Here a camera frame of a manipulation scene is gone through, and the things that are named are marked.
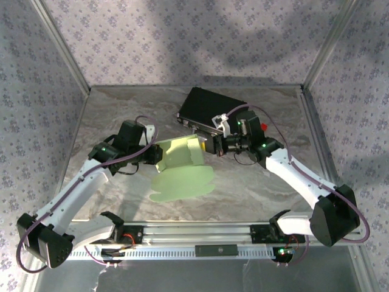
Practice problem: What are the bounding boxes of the light green cloth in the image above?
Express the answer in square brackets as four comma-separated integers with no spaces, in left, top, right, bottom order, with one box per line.
[150,135,215,203]

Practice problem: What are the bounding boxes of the small black bar device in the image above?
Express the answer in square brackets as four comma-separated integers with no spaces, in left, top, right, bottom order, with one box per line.
[194,244,239,257]

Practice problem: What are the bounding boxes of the circuit board with lights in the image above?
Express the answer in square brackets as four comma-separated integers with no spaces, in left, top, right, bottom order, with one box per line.
[273,246,295,262]

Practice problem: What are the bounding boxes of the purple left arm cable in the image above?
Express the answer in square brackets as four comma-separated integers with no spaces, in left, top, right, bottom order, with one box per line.
[16,114,159,273]

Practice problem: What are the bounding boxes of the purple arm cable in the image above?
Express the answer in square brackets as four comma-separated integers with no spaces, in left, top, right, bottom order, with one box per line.
[16,114,159,273]
[226,103,371,244]

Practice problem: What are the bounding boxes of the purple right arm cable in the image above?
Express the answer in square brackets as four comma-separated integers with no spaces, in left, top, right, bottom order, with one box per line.
[226,103,371,244]

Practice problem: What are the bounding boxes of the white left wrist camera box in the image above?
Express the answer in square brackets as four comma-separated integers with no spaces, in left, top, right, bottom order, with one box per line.
[142,123,157,144]

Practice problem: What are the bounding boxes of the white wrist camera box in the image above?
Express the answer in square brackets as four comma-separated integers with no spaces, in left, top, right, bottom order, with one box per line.
[212,114,231,137]
[142,123,157,144]

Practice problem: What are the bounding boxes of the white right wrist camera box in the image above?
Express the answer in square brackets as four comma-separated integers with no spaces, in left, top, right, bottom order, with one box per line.
[212,114,231,137]

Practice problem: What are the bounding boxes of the black case with metal handle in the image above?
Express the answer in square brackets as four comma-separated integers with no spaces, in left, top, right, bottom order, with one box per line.
[176,86,249,136]

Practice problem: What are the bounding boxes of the aluminium side rail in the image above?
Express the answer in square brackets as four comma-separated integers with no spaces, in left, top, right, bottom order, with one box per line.
[299,86,340,189]

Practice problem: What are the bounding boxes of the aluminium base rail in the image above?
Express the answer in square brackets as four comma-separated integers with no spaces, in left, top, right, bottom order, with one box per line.
[121,221,362,246]

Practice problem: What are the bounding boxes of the aluminium frame post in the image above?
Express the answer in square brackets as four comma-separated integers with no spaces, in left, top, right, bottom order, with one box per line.
[30,0,92,95]
[302,0,365,91]

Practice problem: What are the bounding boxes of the white slotted cable duct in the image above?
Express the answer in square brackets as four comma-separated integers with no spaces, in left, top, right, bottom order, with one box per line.
[66,243,276,262]

